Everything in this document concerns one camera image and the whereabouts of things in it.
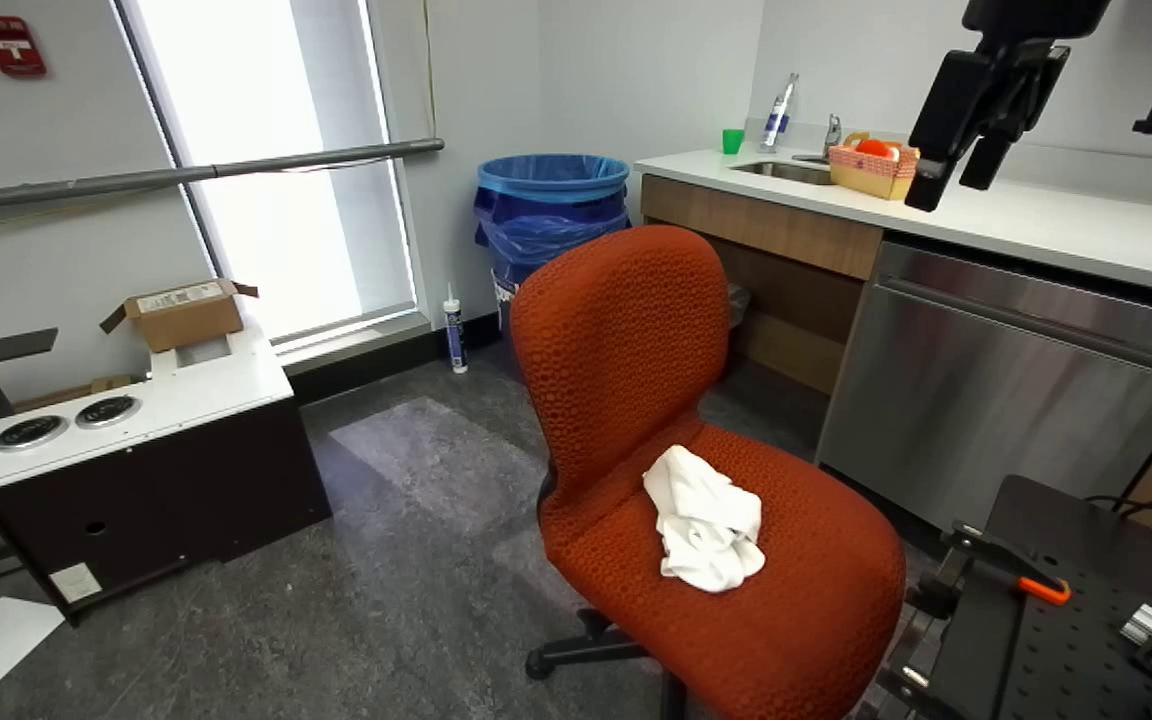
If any clear water bottle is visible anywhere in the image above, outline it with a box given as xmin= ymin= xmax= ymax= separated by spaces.
xmin=761 ymin=74 xmax=800 ymax=153

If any tan basket with orange items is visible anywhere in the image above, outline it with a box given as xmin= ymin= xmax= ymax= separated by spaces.
xmin=826 ymin=133 xmax=919 ymax=202

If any steel sink faucet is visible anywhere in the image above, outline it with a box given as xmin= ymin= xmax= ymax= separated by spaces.
xmin=819 ymin=114 xmax=840 ymax=160

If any green plastic cup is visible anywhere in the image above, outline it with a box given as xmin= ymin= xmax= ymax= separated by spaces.
xmin=720 ymin=128 xmax=748 ymax=156

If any cardboard box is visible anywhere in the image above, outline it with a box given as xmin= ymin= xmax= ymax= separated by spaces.
xmin=100 ymin=282 xmax=254 ymax=353

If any white top dark cabinet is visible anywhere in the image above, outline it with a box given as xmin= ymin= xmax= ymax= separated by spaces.
xmin=0 ymin=328 xmax=332 ymax=619

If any black perforated robot table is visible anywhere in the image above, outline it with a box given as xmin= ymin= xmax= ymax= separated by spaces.
xmin=933 ymin=480 xmax=1152 ymax=720

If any white spray bottle on floor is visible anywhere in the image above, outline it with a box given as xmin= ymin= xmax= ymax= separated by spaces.
xmin=442 ymin=295 xmax=466 ymax=376

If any clamp with orange handle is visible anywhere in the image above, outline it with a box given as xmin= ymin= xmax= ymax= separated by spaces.
xmin=906 ymin=519 xmax=1072 ymax=619

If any blue lined trash bin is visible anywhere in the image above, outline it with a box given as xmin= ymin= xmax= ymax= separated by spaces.
xmin=470 ymin=153 xmax=626 ymax=290

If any grey wall handrail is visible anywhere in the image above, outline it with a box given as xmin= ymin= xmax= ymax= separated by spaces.
xmin=0 ymin=137 xmax=442 ymax=208

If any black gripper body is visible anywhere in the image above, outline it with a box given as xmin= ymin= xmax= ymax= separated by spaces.
xmin=963 ymin=0 xmax=1106 ymax=105

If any stainless steel dishwasher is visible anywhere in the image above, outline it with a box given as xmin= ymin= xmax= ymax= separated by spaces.
xmin=819 ymin=238 xmax=1152 ymax=523

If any white cloth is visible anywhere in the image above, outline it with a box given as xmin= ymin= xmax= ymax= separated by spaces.
xmin=644 ymin=445 xmax=765 ymax=594

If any wooden counter cabinet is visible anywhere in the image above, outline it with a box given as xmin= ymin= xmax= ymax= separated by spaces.
xmin=640 ymin=174 xmax=883 ymax=396

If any red fire alarm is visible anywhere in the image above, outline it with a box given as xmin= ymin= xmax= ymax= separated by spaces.
xmin=0 ymin=15 xmax=48 ymax=79

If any red office chair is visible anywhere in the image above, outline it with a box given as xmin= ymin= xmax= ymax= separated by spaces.
xmin=512 ymin=226 xmax=904 ymax=720

